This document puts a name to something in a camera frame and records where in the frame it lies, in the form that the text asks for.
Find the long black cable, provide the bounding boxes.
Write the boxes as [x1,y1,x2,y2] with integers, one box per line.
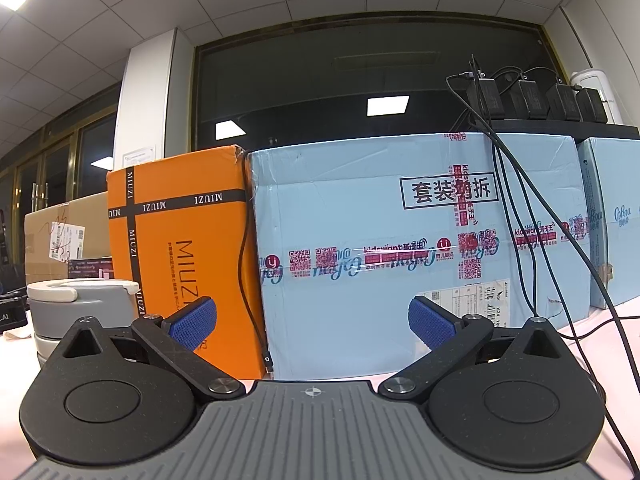
[446,55,640,466]

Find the black labelled device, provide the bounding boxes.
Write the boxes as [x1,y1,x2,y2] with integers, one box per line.
[0,296,27,333]

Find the large light blue cardboard box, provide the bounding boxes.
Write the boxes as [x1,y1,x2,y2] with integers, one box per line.
[248,132,593,381]

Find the small light blue cardboard box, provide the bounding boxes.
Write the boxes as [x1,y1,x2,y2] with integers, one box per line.
[577,137,640,309]

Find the black cable with plug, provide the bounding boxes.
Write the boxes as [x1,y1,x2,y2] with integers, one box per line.
[235,149,275,375]

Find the small dark printed box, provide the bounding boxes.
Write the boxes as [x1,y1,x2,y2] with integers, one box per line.
[67,257,115,281]

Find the brown cardboard box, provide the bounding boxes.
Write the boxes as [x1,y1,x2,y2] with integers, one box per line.
[24,192,113,286]

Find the white electric kettle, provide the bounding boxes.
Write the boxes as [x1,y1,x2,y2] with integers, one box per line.
[570,67,623,126]

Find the glass door gold frame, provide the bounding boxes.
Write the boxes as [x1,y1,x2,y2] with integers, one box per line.
[0,110,121,221]

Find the black power adapter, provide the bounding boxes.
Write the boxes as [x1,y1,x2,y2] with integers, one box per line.
[575,88,608,125]
[510,80,547,120]
[465,77,505,120]
[546,84,581,122]

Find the grey white lidded container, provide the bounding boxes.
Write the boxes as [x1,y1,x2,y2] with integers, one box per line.
[26,279,141,362]

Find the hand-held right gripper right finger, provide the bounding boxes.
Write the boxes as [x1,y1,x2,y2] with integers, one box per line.
[378,296,578,403]

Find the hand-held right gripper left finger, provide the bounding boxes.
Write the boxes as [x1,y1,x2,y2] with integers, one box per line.
[42,296,246,403]

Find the dark glass window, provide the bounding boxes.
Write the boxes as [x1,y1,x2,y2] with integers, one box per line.
[192,17,566,151]

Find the orange cardboard box black bands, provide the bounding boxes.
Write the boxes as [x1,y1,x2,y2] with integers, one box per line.
[106,145,267,380]

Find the white paper notice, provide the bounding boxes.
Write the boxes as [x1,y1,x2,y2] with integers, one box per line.
[124,146,156,166]

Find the short black cable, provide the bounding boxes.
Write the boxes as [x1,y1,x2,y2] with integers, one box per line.
[487,130,543,318]

